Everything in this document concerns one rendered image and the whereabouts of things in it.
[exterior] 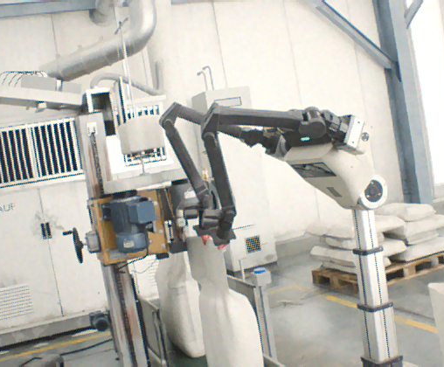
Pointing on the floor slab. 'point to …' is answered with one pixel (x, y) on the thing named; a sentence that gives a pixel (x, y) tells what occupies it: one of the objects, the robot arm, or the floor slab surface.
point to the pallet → (340, 280)
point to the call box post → (267, 321)
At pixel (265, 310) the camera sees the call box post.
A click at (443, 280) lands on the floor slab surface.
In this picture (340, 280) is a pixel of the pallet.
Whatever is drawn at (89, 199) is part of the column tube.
